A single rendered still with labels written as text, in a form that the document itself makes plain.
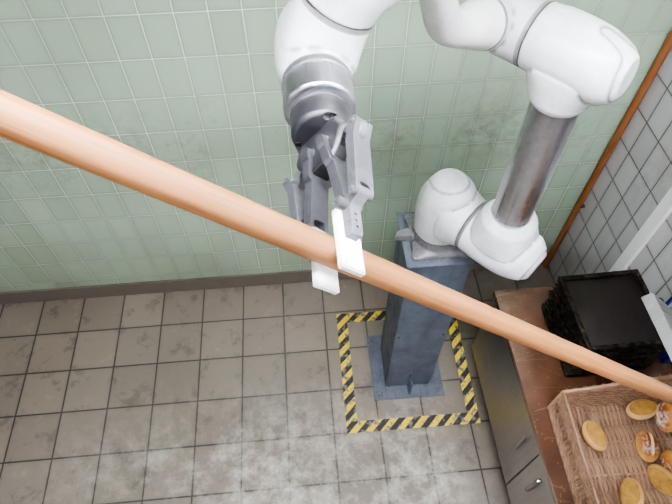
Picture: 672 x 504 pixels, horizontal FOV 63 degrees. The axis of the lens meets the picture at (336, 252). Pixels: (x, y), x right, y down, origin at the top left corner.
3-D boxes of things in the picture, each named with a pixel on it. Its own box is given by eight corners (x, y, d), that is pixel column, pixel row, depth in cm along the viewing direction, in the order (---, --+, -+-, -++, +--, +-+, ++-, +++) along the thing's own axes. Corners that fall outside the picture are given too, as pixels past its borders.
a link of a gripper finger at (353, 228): (350, 203, 57) (369, 187, 55) (356, 242, 54) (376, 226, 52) (339, 197, 56) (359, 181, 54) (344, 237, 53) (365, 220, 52)
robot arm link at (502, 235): (482, 225, 169) (545, 266, 160) (450, 257, 162) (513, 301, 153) (564, -18, 105) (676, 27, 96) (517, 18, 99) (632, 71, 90)
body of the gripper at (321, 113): (366, 106, 66) (377, 162, 61) (322, 148, 71) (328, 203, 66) (318, 75, 62) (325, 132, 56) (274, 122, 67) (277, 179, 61)
